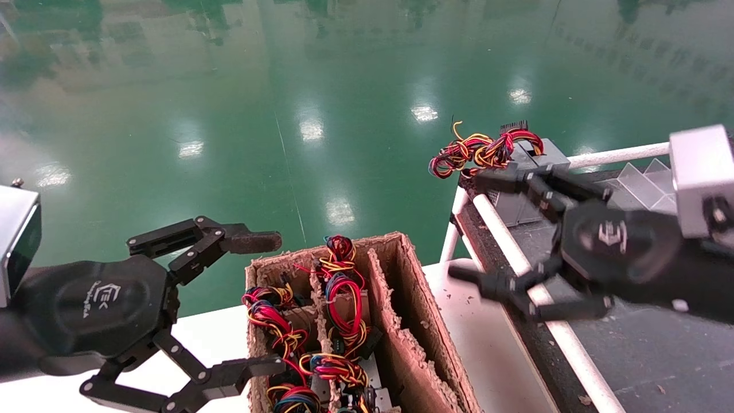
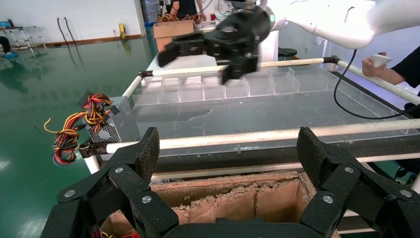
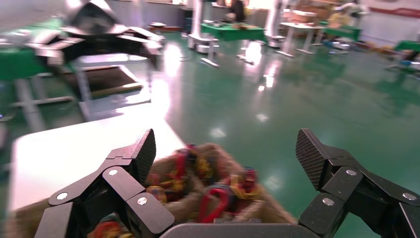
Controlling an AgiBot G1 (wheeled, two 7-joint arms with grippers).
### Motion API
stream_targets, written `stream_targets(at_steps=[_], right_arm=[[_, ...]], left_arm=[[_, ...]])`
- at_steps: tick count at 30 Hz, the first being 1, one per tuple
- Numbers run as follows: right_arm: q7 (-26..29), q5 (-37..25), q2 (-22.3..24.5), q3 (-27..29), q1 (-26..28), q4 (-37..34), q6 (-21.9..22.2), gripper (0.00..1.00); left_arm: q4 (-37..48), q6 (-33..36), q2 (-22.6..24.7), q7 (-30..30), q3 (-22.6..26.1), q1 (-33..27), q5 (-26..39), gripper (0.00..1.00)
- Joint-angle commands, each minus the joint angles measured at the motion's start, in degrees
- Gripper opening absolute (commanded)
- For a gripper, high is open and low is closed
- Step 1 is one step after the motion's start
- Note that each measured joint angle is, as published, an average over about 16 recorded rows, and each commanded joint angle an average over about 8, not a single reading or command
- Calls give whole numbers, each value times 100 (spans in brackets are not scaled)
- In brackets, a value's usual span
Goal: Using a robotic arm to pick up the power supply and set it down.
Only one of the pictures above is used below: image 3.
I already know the green tablecloth with brown item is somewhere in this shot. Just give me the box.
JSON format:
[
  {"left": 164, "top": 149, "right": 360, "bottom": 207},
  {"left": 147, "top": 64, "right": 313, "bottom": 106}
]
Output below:
[{"left": 201, "top": 23, "right": 267, "bottom": 43}]

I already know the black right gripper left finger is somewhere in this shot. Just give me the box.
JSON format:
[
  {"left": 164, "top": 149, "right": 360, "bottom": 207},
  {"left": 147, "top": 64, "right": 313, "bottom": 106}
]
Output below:
[{"left": 34, "top": 128, "right": 176, "bottom": 238}]

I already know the green tablecloth with cardboard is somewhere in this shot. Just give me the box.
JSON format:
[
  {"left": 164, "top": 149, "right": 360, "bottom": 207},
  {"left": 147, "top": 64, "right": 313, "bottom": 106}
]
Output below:
[{"left": 323, "top": 25, "right": 362, "bottom": 42}]

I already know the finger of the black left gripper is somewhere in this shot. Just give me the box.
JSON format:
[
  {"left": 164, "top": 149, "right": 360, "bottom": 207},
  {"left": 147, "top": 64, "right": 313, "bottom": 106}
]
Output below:
[
  {"left": 119, "top": 27, "right": 165, "bottom": 68},
  {"left": 33, "top": 30, "right": 85, "bottom": 68}
]

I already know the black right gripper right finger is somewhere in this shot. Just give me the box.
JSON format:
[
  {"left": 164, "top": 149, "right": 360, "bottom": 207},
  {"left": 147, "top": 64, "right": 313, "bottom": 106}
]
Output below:
[{"left": 295, "top": 128, "right": 420, "bottom": 238}]

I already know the green tablecloth with headset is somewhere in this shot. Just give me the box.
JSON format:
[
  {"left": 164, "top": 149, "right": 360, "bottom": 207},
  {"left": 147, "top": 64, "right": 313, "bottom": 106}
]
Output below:
[{"left": 0, "top": 19, "right": 51, "bottom": 81}]

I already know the person in yellow clothes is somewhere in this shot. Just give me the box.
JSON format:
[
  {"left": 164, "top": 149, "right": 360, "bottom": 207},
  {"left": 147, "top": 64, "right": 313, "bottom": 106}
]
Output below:
[{"left": 327, "top": 9, "right": 354, "bottom": 31}]

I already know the cardboard boxes stack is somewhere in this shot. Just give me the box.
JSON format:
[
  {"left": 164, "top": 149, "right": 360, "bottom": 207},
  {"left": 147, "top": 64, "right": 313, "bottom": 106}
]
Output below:
[{"left": 289, "top": 3, "right": 333, "bottom": 24}]

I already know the perforated metal rack frame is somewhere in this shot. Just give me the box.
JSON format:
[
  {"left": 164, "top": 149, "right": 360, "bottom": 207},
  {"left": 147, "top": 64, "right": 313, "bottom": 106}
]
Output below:
[{"left": 69, "top": 53, "right": 156, "bottom": 123}]

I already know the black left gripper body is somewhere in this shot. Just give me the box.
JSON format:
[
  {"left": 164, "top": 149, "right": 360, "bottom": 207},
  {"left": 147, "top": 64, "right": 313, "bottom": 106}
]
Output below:
[{"left": 64, "top": 0, "right": 129, "bottom": 51}]

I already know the brown divided pulp box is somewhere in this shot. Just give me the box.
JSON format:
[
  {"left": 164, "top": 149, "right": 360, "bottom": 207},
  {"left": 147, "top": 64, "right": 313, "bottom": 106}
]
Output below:
[{"left": 4, "top": 143, "right": 298, "bottom": 238}]

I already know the power supply with coloured wires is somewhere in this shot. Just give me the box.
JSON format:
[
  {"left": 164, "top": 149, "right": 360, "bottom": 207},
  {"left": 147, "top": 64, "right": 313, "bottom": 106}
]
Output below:
[
  {"left": 174, "top": 144, "right": 214, "bottom": 185},
  {"left": 88, "top": 219, "right": 133, "bottom": 238},
  {"left": 146, "top": 173, "right": 180, "bottom": 202},
  {"left": 198, "top": 187, "right": 231, "bottom": 225}
]

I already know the white bare table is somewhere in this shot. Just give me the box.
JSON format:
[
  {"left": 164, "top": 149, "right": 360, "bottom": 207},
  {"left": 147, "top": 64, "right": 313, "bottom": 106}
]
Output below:
[{"left": 276, "top": 21, "right": 324, "bottom": 59}]

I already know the white standing robot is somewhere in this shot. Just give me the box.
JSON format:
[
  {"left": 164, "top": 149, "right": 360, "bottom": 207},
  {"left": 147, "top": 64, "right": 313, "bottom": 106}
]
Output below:
[
  {"left": 265, "top": 0, "right": 287, "bottom": 49},
  {"left": 187, "top": 0, "right": 219, "bottom": 55}
]

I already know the black mat wooden tray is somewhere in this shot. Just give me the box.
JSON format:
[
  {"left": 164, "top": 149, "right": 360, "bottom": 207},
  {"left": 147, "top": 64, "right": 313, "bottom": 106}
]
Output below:
[{"left": 61, "top": 65, "right": 146, "bottom": 98}]

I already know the person in black clothes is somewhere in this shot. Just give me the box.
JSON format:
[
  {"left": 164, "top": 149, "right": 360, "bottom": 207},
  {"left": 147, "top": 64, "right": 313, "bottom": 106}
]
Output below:
[{"left": 225, "top": 0, "right": 247, "bottom": 23}]

